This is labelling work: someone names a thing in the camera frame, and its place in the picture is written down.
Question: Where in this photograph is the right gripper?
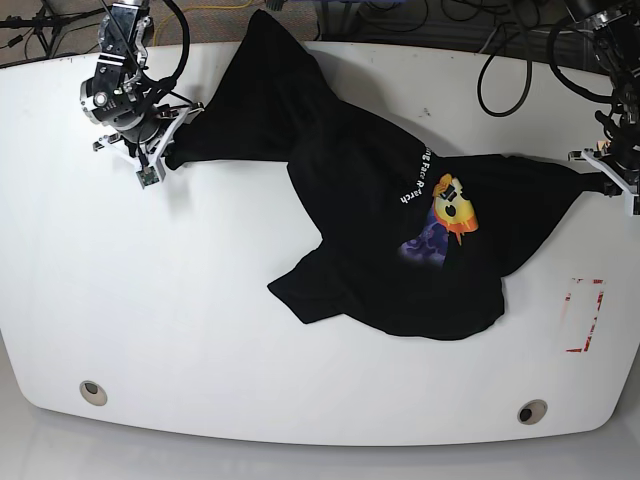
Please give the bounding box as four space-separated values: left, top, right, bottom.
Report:
92 102 203 173

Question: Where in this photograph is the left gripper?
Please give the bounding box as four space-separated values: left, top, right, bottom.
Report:
568 144 639 215

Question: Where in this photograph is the black graphic T-shirt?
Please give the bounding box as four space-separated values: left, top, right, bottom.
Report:
165 10 613 341

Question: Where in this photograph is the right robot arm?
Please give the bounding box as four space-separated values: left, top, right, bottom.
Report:
80 1 204 188

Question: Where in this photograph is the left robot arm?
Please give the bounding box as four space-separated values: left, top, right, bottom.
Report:
546 1 639 217

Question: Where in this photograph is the red tape rectangle marking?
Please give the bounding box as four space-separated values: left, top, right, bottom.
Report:
558 277 606 353

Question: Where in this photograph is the black tripod stand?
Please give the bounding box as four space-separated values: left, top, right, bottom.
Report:
1 0 103 59

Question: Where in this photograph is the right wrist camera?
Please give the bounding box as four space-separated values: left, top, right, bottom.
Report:
136 164 166 189

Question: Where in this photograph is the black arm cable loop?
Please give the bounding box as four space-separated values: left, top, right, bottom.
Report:
477 29 534 117
144 0 191 101

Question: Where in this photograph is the black arm cable loop left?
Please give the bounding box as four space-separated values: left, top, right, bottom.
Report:
477 29 534 117

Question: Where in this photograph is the yellow floor cable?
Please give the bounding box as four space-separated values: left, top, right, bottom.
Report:
153 0 256 47

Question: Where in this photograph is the left table cable grommet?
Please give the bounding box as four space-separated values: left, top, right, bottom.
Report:
79 381 108 407

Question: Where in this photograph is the table cable grommet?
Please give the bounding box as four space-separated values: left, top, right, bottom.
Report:
517 399 548 426
79 381 108 407

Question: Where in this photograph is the right table cable grommet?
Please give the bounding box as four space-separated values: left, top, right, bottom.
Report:
517 399 548 426

